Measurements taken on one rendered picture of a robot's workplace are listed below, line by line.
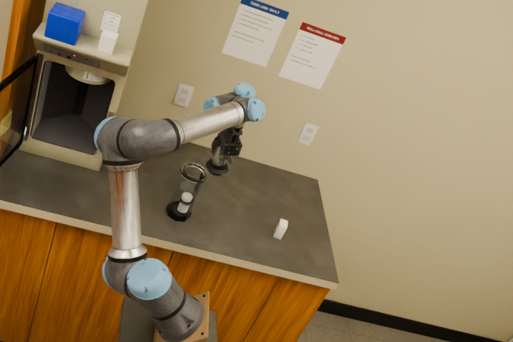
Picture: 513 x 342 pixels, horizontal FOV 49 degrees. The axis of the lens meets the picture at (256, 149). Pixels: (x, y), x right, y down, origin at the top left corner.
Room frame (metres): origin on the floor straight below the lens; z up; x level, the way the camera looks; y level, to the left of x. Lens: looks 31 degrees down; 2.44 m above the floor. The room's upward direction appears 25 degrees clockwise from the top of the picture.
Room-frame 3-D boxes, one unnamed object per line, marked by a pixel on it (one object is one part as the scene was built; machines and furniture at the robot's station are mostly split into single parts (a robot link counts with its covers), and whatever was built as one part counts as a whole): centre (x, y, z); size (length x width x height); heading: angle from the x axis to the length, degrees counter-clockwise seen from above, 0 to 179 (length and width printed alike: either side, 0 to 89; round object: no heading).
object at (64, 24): (1.68, 0.76, 1.56); 0.10 x 0.10 x 0.09; 16
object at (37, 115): (1.88, 0.73, 1.19); 0.26 x 0.24 x 0.35; 106
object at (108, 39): (1.72, 0.62, 1.54); 0.05 x 0.05 x 0.06; 13
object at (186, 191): (1.77, 0.18, 1.06); 0.11 x 0.11 x 0.21
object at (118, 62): (1.70, 0.68, 1.46); 0.32 x 0.11 x 0.10; 106
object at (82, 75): (1.86, 0.71, 1.34); 0.18 x 0.18 x 0.05
